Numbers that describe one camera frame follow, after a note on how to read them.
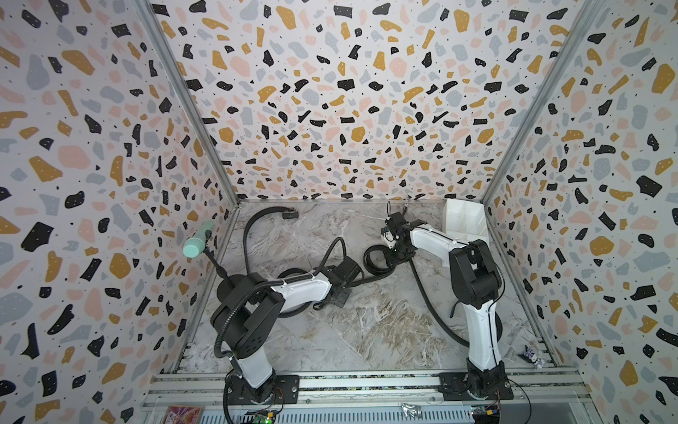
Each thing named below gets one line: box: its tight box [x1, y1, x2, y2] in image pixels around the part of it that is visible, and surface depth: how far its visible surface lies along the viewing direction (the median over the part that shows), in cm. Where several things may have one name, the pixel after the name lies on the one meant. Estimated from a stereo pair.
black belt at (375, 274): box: [350, 244, 396, 288], surface depth 99 cm
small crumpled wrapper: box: [517, 344, 546, 370], surface depth 80 cm
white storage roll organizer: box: [444, 198, 490, 247], surface depth 118 cm
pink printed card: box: [163, 405, 204, 424], surface depth 70 cm
